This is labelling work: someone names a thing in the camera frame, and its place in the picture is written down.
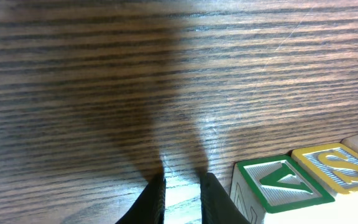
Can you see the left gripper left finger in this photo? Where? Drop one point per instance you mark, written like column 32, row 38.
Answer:
column 149, row 208

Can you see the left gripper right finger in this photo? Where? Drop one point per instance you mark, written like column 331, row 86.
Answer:
column 216, row 205

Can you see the green edged wooden block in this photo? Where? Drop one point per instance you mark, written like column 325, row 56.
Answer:
column 277, row 190

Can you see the yellow S wooden block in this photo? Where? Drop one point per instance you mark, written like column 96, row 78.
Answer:
column 334, row 166

